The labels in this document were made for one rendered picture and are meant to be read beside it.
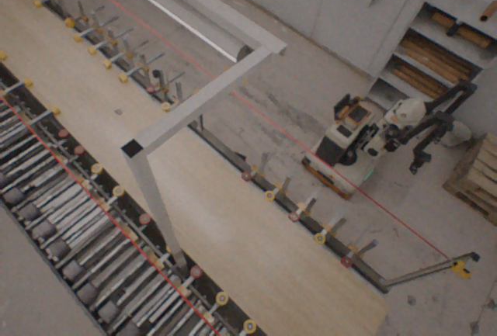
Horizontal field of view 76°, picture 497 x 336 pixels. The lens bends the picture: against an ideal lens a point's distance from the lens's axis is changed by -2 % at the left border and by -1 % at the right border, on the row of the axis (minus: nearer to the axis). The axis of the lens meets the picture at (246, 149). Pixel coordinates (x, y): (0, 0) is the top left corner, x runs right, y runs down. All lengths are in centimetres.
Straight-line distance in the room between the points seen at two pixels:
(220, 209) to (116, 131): 113
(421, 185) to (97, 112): 360
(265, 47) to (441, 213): 342
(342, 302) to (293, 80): 302
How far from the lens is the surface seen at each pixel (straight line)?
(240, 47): 134
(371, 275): 287
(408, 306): 377
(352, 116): 323
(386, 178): 414
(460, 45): 398
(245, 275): 241
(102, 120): 307
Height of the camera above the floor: 327
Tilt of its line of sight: 59 degrees down
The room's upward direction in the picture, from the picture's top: 10 degrees clockwise
